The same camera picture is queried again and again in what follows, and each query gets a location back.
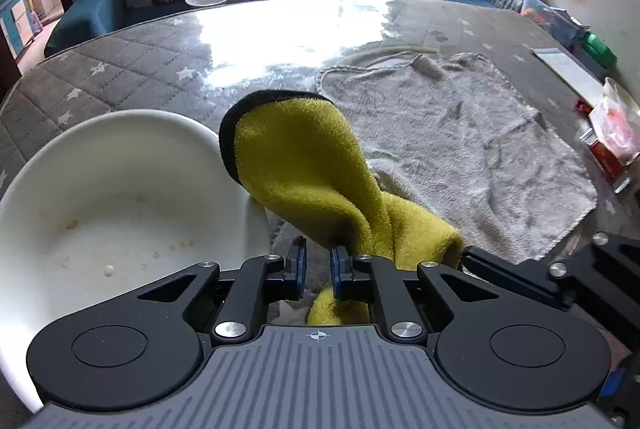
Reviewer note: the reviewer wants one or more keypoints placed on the grey quilted star tablecloth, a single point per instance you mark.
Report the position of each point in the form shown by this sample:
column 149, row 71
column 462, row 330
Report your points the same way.
column 125, row 59

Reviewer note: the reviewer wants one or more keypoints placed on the yellow cloth with black edge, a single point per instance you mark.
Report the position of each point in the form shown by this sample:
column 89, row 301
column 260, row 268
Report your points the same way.
column 300, row 159

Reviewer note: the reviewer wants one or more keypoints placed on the large white bowl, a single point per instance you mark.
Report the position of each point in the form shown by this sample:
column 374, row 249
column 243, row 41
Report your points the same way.
column 125, row 209

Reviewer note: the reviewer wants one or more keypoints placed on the clear plastic bag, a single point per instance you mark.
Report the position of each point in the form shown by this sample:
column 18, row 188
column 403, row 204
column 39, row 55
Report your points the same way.
column 617, row 124

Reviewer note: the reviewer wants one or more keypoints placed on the red box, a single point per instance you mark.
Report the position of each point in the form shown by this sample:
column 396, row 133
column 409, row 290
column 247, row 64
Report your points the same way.
column 607, row 161

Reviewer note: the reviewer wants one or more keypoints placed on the grey towel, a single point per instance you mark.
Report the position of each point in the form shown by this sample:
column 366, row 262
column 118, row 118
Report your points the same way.
column 475, row 149

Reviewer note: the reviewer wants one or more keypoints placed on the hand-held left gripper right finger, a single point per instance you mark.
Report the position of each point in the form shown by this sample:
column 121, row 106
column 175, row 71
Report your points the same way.
column 337, row 273

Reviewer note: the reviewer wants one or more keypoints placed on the clear plastic toy box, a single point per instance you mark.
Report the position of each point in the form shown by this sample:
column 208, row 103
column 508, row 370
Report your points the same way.
column 550, row 16

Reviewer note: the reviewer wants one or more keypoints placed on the green container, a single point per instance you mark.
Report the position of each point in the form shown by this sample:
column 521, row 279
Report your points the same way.
column 600, row 49

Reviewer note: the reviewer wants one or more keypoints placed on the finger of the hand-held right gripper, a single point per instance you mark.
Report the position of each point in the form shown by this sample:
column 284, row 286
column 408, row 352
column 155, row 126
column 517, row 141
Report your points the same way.
column 510, row 271

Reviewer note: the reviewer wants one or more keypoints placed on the blue children's cabinet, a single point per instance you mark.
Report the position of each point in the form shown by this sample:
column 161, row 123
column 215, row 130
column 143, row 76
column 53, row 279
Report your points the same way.
column 17, row 19

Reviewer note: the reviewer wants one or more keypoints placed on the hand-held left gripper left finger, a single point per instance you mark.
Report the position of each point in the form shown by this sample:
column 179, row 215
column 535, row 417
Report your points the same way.
column 300, row 266

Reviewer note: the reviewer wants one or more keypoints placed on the white flat paper box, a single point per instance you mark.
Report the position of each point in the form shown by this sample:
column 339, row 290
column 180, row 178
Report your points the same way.
column 570, row 74

